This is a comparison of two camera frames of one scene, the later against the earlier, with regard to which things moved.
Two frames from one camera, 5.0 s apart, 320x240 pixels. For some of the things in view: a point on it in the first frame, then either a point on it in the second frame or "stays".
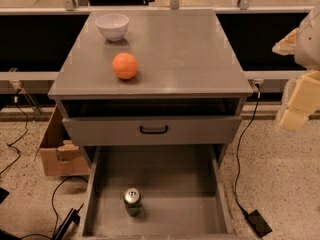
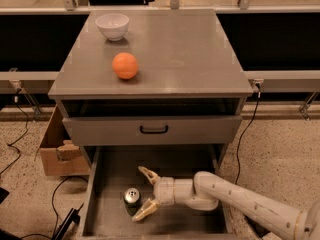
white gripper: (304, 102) to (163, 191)
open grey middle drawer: (183, 194) stays
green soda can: (132, 201) stays
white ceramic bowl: (113, 26) stays
